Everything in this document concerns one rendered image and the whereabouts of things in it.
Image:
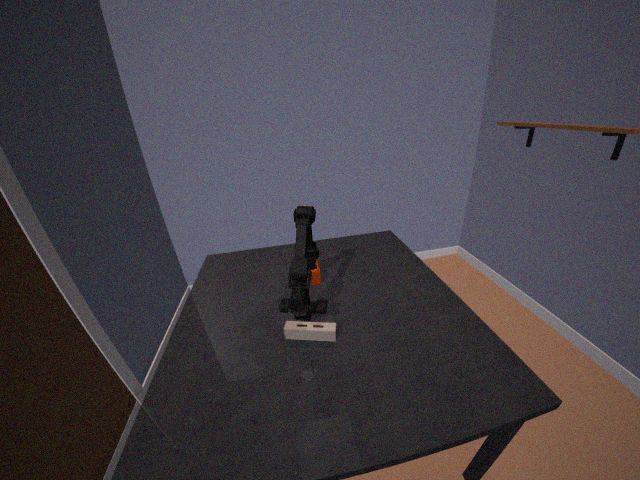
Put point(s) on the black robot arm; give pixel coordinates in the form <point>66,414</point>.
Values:
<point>306,252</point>

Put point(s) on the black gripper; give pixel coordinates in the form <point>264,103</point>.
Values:
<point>319,307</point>

